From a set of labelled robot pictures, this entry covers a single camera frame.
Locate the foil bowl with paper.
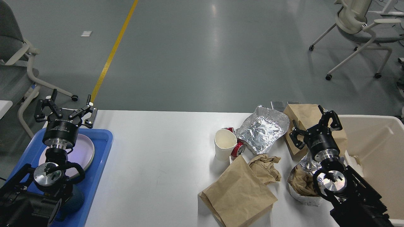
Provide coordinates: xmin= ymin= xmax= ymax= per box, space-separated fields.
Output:
xmin=287 ymin=153 xmax=346 ymax=207

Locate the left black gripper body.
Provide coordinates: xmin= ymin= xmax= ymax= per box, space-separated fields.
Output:
xmin=42 ymin=118 xmax=79 ymax=149

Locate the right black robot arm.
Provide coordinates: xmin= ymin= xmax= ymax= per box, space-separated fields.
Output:
xmin=289 ymin=105 xmax=393 ymax=227

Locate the crushed red soda can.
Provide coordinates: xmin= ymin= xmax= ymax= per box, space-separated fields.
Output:
xmin=222 ymin=127 xmax=246 ymax=158

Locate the brown paper bag back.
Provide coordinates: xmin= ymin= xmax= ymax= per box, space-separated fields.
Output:
xmin=284 ymin=104 xmax=348 ymax=158

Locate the dark green mug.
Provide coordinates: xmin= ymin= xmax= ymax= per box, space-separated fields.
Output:
xmin=59 ymin=184 xmax=85 ymax=221

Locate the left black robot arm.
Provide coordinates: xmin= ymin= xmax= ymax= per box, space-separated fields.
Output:
xmin=0 ymin=89 xmax=97 ymax=227

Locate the white office chair right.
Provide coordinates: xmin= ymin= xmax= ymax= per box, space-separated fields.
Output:
xmin=309 ymin=0 xmax=402 ymax=81

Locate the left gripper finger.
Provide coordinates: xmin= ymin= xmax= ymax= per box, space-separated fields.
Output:
xmin=34 ymin=89 xmax=63 ymax=123
xmin=68 ymin=95 xmax=98 ymax=128

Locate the pink plate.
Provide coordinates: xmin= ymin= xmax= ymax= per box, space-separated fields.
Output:
xmin=39 ymin=134 xmax=95 ymax=179

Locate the crumpled aluminium foil sheet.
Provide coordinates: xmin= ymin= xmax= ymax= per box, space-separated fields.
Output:
xmin=235 ymin=105 xmax=290 ymax=155

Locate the white paper cup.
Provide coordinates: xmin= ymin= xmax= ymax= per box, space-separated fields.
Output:
xmin=214 ymin=128 xmax=238 ymax=161

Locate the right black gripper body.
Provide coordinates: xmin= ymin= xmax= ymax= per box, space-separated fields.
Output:
xmin=306 ymin=125 xmax=340 ymax=162

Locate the white side table corner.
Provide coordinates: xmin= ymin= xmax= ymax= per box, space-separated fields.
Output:
xmin=0 ymin=100 xmax=13 ymax=119

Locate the beige plastic bin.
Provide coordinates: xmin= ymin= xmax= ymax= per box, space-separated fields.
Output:
xmin=340 ymin=115 xmax=404 ymax=227

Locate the grey office chair left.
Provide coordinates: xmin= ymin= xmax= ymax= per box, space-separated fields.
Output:
xmin=0 ymin=2 xmax=79 ymax=139

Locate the green plate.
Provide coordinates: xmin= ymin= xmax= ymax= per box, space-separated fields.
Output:
xmin=39 ymin=139 xmax=95 ymax=181

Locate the crumpled brown paper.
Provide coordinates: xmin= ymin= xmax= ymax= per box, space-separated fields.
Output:
xmin=248 ymin=154 xmax=282 ymax=185

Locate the large brown paper bag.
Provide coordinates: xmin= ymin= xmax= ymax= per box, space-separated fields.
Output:
xmin=198 ymin=156 xmax=277 ymax=227

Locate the blue plastic tray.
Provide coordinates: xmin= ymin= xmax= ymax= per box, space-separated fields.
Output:
xmin=7 ymin=128 xmax=113 ymax=227

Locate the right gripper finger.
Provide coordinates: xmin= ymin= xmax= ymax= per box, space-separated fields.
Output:
xmin=318 ymin=105 xmax=342 ymax=131
xmin=289 ymin=120 xmax=309 ymax=150

